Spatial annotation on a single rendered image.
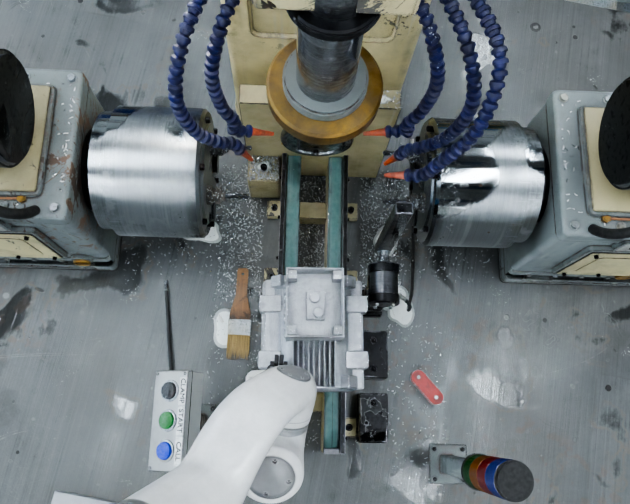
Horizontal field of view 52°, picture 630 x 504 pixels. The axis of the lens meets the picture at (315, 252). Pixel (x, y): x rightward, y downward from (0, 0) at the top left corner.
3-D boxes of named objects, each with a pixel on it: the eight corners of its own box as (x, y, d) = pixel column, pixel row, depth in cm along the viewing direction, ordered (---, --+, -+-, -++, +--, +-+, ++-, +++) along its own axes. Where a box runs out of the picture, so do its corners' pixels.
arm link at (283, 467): (254, 385, 91) (238, 441, 93) (246, 435, 78) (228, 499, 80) (311, 399, 91) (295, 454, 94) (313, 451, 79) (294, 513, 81)
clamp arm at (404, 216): (374, 241, 128) (395, 198, 103) (389, 241, 128) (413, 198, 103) (374, 258, 127) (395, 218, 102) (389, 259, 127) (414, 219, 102)
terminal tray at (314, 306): (284, 276, 117) (284, 267, 110) (342, 276, 117) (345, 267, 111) (283, 342, 114) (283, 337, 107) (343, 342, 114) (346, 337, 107)
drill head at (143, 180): (68, 136, 139) (21, 76, 115) (237, 142, 140) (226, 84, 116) (53, 247, 133) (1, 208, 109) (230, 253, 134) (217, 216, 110)
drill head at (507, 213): (372, 147, 141) (390, 91, 117) (556, 154, 143) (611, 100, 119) (373, 257, 135) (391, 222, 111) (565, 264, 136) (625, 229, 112)
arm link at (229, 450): (123, 425, 62) (280, 349, 89) (93, 560, 66) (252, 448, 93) (196, 470, 58) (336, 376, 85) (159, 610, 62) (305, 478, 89)
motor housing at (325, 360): (264, 292, 132) (260, 271, 113) (356, 293, 132) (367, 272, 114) (262, 392, 127) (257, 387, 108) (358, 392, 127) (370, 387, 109)
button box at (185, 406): (172, 372, 119) (154, 370, 114) (204, 372, 116) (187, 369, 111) (164, 470, 114) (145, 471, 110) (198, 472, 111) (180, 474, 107)
